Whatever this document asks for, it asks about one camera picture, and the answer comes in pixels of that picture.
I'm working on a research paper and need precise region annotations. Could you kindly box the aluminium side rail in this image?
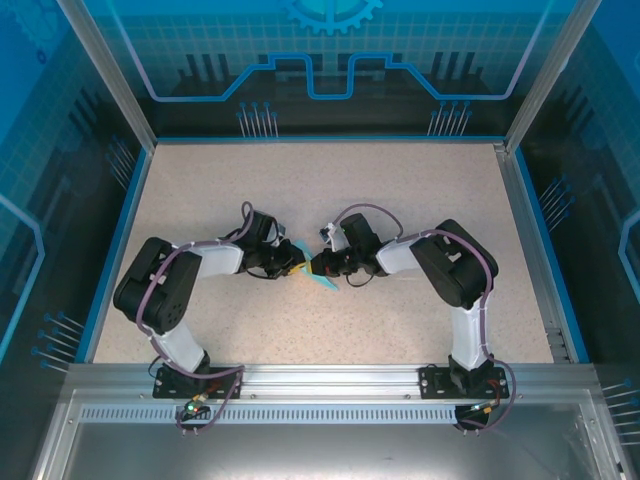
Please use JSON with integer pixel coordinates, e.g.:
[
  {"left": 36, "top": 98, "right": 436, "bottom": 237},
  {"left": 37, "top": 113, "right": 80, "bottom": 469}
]
[{"left": 492, "top": 141, "right": 574, "bottom": 364}]

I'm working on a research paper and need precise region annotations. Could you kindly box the black base plate left arm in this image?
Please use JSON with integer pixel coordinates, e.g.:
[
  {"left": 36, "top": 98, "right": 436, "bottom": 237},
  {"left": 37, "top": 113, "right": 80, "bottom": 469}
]
[{"left": 152, "top": 366, "right": 245, "bottom": 401}]

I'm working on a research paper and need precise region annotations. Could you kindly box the aluminium mounting rail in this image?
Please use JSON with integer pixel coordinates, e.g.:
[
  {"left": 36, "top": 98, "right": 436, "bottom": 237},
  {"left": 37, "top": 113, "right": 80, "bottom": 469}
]
[{"left": 64, "top": 363, "right": 601, "bottom": 404}]

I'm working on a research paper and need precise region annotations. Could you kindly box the cable connector with green light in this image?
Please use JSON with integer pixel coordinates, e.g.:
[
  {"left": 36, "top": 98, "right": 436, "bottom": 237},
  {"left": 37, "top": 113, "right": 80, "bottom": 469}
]
[{"left": 182, "top": 394, "right": 209, "bottom": 419}]

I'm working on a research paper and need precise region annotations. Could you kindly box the black base plate right arm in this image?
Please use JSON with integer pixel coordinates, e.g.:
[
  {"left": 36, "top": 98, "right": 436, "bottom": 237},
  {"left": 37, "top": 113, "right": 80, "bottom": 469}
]
[{"left": 418, "top": 365, "right": 511, "bottom": 401}]

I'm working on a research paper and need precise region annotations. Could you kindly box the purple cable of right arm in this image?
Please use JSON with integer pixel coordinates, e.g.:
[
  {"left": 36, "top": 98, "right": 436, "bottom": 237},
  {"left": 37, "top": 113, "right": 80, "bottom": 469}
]
[{"left": 333, "top": 203, "right": 519, "bottom": 435}]

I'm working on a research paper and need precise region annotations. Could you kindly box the light blue paper sheet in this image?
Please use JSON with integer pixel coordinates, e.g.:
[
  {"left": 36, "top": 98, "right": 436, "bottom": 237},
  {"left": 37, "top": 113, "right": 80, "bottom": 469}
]
[{"left": 292, "top": 239, "right": 341, "bottom": 293}]

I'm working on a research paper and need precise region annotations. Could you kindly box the slotted metal cable duct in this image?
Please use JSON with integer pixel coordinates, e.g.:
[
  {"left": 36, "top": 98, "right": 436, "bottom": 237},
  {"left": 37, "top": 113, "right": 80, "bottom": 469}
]
[{"left": 78, "top": 405, "right": 597, "bottom": 425}]

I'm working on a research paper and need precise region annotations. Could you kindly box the aluminium frame post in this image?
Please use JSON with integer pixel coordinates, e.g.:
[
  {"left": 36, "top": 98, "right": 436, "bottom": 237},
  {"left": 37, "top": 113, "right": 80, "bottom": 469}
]
[
  {"left": 53, "top": 0, "right": 159, "bottom": 150},
  {"left": 503, "top": 0, "right": 604, "bottom": 154}
]

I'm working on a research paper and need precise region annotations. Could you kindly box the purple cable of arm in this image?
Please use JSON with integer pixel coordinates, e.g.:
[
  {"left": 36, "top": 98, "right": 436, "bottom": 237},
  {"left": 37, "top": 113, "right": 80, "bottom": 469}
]
[
  {"left": 333, "top": 203, "right": 519, "bottom": 435},
  {"left": 134, "top": 200, "right": 256, "bottom": 436}
]

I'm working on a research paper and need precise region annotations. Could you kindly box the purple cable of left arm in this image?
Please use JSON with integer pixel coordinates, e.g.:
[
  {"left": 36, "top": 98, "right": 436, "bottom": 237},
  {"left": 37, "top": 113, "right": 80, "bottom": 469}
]
[{"left": 134, "top": 200, "right": 256, "bottom": 436}]

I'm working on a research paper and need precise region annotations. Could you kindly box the grey sheet metal panel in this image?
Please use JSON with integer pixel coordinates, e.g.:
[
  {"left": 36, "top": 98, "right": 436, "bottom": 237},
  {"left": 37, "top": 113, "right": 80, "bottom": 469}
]
[{"left": 29, "top": 389, "right": 640, "bottom": 480}]

